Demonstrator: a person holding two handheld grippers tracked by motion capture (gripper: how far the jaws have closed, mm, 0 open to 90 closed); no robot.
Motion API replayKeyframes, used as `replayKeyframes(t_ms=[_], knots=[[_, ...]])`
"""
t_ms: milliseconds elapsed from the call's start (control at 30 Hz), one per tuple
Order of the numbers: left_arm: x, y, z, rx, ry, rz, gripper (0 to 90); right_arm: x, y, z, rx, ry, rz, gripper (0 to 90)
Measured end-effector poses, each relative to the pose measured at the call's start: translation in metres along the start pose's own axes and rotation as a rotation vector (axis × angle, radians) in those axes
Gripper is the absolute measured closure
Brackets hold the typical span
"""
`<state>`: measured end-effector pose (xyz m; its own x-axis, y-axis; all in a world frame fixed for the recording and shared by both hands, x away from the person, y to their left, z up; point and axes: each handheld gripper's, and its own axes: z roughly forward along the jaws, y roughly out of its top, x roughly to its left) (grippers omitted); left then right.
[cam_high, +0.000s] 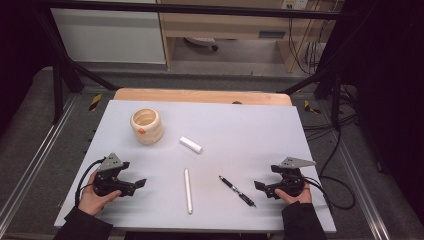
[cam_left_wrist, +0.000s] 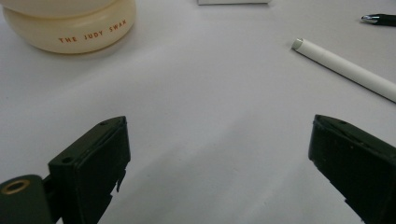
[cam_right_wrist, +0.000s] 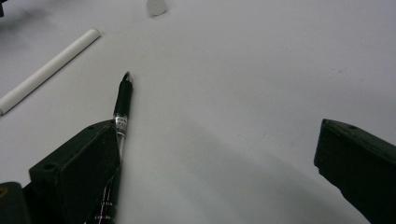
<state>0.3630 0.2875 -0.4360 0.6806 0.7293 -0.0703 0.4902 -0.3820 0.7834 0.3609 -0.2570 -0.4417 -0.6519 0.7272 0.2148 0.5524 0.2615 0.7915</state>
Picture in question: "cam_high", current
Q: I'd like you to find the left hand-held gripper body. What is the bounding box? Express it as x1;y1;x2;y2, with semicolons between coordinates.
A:
92;152;132;198

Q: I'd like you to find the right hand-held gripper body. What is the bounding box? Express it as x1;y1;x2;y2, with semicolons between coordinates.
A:
270;156;317;198

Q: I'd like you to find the black pen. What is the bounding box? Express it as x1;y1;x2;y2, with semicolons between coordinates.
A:
218;175;257;209

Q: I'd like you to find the white pen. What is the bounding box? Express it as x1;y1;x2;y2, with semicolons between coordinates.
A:
183;168;194;215

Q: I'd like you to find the cream ribbed pen holder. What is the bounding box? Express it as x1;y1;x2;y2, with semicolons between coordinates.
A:
129;107;165;146

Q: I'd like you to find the person's right hand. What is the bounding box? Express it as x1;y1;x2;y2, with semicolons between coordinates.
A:
274;185;313;205

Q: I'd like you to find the person's left hand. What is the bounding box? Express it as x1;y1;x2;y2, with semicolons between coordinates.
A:
77;171;123;217

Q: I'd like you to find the white table mat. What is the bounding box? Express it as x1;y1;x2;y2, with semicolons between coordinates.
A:
53;99;337;234

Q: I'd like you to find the white eraser block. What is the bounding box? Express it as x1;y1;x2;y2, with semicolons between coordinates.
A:
178;135;204;155

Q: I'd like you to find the yellow black tape marker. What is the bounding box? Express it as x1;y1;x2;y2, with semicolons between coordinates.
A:
88;93;103;112

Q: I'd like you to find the black metal stand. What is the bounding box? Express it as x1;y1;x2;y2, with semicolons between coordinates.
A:
35;9;120;125
279;64;345;132

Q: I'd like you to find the black curtain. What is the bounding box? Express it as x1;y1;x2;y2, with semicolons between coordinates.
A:
315;0;424;221
0;0;56;134

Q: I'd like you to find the white panel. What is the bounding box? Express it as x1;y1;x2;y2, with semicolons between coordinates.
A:
50;7;167;65

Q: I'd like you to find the white chair base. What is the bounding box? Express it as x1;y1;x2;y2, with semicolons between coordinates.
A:
184;36;220;52

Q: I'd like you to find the light wooden cabinet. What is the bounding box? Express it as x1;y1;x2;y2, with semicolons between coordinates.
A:
155;0;345;73

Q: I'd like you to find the white power strip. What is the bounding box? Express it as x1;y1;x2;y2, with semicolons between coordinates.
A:
280;0;310;11

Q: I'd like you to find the left hand-held gripper black cable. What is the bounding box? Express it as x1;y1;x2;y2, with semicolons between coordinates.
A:
74;158;106;208

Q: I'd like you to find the hand-held gripper black cable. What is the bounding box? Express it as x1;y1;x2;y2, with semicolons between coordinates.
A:
301;175;334;212
74;158;106;208

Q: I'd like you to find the right hand-held gripper black cable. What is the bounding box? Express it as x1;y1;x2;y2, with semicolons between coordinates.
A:
301;175;334;212

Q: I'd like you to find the black floor cable loop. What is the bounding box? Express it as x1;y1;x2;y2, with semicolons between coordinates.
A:
318;125;357;211

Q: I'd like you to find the aluminium rail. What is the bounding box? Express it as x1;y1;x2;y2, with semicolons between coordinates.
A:
0;94;80;222
333;133;392;240

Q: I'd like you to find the black hanging cables bundle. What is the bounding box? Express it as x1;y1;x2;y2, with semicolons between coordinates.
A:
287;15;335;77

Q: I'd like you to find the black horizontal frame bar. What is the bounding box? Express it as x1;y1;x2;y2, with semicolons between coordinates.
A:
42;0;342;21

